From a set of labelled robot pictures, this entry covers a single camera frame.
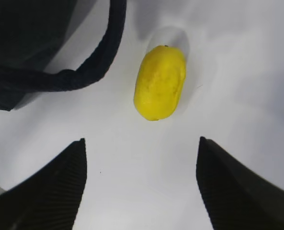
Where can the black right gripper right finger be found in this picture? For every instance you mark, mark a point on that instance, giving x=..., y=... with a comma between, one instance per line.
x=235, y=197

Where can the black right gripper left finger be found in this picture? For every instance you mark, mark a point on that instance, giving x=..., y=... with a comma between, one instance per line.
x=50, y=199

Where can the yellow lemon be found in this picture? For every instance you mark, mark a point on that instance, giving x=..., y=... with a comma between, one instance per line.
x=159, y=82

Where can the navy blue lunch bag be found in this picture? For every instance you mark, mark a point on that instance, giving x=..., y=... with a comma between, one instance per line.
x=32, y=31

